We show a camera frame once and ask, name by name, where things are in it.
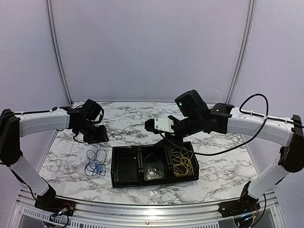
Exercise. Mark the right aluminium corner post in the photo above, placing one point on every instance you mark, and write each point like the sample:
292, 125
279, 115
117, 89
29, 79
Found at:
242, 52

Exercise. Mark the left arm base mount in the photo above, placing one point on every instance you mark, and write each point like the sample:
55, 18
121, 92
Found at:
58, 205

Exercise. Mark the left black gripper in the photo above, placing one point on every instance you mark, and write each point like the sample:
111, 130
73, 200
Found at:
101, 137

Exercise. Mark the left aluminium corner post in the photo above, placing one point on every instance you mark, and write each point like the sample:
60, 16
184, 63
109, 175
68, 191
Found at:
57, 55

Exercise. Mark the aluminium corner post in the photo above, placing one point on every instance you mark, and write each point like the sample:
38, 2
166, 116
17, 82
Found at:
242, 52
57, 55

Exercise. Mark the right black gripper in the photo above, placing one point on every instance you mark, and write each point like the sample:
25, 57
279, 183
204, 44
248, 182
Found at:
172, 143

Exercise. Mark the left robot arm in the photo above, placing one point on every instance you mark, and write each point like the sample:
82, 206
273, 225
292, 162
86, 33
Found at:
16, 127

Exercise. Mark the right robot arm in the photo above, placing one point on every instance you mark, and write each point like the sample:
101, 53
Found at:
226, 118

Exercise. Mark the aluminium front rail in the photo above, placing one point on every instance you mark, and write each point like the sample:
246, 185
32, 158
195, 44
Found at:
89, 214

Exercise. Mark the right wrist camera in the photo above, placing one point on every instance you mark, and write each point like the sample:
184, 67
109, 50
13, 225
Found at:
159, 125

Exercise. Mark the black three-compartment tray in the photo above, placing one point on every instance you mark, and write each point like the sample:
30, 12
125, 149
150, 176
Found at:
149, 165

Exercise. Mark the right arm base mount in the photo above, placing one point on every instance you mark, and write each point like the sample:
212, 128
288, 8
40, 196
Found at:
237, 207

